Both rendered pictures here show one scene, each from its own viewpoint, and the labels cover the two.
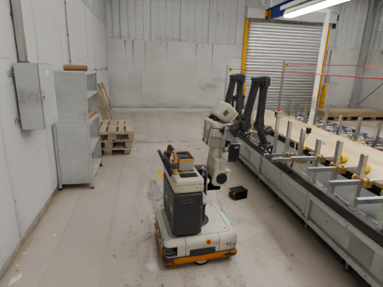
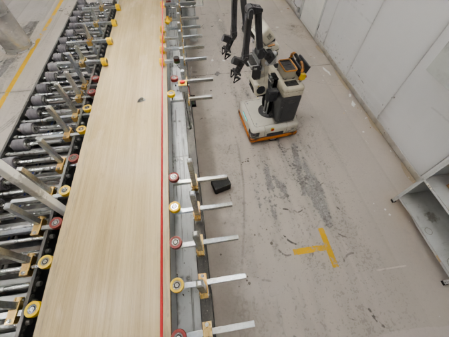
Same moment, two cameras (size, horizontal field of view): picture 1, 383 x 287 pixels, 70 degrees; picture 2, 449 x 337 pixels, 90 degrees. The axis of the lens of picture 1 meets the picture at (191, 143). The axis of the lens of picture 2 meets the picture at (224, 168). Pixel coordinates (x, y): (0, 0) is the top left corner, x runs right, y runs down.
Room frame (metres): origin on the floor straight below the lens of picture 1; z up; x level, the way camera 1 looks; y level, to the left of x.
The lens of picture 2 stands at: (4.65, -0.57, 2.38)
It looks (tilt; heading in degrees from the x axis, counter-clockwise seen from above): 56 degrees down; 182
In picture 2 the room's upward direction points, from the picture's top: straight up
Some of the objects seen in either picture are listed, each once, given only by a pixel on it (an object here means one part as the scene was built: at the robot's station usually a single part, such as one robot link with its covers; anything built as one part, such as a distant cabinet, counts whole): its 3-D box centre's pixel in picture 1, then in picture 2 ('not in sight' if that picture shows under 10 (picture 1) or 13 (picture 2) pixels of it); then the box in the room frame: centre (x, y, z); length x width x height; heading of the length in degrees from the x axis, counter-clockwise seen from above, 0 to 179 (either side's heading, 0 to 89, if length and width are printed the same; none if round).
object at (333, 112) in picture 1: (347, 112); not in sight; (9.79, -5.57, 0.23); 2.41 x 0.77 x 0.17; 102
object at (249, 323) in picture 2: not in sight; (216, 330); (4.70, -0.61, 0.81); 0.43 x 0.03 x 0.04; 101
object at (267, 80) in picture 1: (261, 104); (234, 13); (2.20, -0.55, 1.40); 0.11 x 0.06 x 0.43; 16
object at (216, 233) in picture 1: (193, 230); (266, 117); (2.29, -0.05, 0.16); 0.67 x 0.64 x 0.25; 106
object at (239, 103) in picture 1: (239, 97); (246, 35); (2.62, -0.44, 1.40); 0.11 x 0.06 x 0.43; 15
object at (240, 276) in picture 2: not in sight; (211, 281); (4.45, -0.65, 0.82); 0.43 x 0.03 x 0.04; 101
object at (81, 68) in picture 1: (75, 68); not in sight; (3.93, 1.65, 1.59); 0.30 x 0.08 x 0.08; 101
